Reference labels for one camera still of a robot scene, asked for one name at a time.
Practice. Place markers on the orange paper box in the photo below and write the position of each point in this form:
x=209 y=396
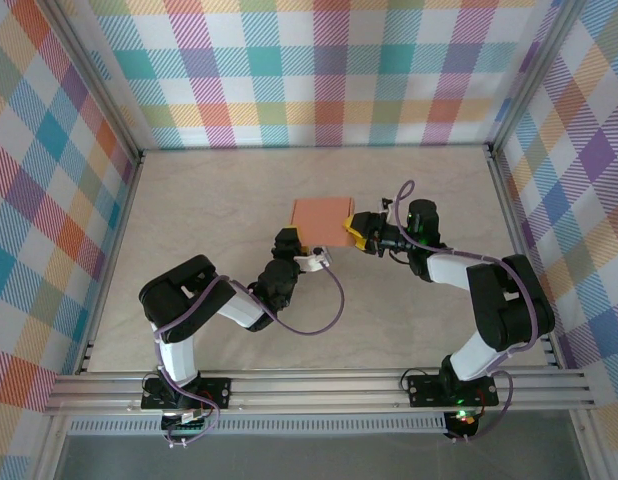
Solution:
x=319 y=220

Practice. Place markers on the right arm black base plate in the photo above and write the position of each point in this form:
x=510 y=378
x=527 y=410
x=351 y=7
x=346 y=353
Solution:
x=424 y=390

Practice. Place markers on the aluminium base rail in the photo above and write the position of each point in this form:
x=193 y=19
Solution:
x=314 y=392

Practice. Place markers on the aluminium side rail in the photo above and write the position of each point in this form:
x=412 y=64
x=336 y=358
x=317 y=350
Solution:
x=521 y=250
x=114 y=250

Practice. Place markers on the aluminium frame post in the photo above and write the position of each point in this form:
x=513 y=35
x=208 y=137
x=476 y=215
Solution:
x=534 y=75
x=96 y=80

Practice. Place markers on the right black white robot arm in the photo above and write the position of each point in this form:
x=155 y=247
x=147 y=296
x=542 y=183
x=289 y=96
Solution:
x=449 y=270

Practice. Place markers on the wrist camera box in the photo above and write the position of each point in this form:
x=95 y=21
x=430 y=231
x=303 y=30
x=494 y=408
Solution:
x=311 y=261
x=386 y=204

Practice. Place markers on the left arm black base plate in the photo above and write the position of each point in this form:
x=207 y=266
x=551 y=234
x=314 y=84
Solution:
x=216 y=390

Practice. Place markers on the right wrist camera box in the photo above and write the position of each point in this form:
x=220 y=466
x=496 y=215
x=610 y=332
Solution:
x=386 y=204

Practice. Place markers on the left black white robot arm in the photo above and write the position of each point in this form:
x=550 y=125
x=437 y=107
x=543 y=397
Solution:
x=239 y=307

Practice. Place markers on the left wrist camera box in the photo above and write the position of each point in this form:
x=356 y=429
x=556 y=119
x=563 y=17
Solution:
x=311 y=261

